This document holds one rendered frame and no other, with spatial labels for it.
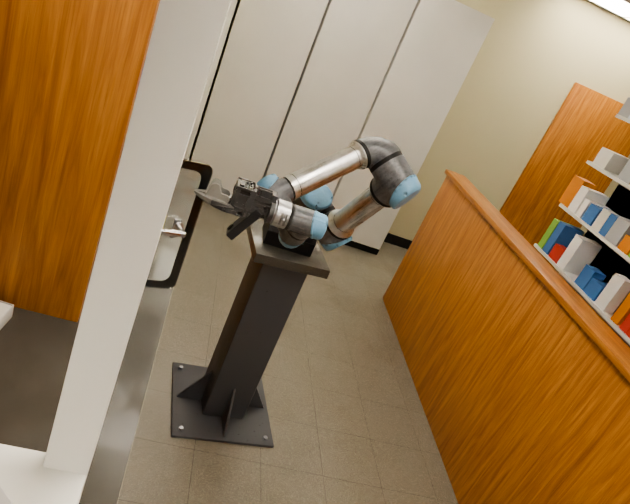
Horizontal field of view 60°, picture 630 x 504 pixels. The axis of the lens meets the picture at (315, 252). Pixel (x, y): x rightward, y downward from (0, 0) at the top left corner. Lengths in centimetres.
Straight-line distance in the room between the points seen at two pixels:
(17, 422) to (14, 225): 45
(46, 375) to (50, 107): 58
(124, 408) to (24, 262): 43
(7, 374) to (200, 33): 106
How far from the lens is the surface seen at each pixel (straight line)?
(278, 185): 160
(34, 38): 129
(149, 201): 47
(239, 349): 247
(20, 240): 145
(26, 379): 137
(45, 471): 67
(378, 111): 461
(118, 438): 128
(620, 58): 584
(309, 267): 220
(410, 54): 458
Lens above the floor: 188
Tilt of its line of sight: 24 degrees down
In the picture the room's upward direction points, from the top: 24 degrees clockwise
